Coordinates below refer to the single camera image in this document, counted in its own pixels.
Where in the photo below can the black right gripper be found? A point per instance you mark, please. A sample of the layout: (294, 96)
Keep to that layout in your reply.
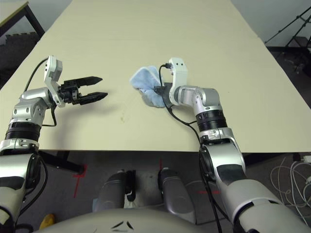
(165, 93)

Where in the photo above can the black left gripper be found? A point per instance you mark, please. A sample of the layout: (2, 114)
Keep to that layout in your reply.
(69, 93)

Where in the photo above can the light blue rag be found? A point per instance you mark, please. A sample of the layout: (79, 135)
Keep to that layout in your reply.
(145, 77)

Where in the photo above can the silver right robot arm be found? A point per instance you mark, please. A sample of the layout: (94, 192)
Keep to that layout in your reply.
(209, 97)

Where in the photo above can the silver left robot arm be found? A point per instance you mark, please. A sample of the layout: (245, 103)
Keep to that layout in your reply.
(31, 97)

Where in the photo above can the faint brown liquid smear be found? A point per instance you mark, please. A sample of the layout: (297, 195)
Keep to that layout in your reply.
(122, 118)

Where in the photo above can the black table foot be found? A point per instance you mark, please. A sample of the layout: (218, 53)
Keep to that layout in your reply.
(70, 166)

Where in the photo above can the black foam floor mat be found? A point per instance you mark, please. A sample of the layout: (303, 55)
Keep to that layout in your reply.
(17, 48)

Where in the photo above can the grey right robot leg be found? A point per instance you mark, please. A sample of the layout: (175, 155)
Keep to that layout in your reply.
(177, 193)

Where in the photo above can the grey robot leg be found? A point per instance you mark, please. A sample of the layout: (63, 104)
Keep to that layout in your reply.
(111, 190)
(177, 193)

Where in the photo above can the grey left robot leg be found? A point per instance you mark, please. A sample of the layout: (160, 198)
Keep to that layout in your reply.
(111, 190)

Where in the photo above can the black tripod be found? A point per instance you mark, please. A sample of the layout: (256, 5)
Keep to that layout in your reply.
(279, 31)

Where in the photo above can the grey robot torso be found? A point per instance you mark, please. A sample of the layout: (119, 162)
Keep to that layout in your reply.
(121, 222)

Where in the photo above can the yellow tool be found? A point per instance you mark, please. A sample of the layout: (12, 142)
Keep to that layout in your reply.
(47, 222)

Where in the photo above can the white power adapter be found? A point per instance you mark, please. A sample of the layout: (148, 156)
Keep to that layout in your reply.
(307, 159)

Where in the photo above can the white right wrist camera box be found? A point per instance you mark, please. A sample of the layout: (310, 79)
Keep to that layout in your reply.
(179, 70)

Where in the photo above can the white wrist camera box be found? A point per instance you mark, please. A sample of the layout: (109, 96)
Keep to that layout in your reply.
(54, 66)
(179, 70)

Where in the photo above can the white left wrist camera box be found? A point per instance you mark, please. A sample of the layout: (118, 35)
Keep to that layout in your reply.
(54, 66)

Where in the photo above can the wooden side table black frame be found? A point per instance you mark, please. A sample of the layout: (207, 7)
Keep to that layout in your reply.
(12, 14)

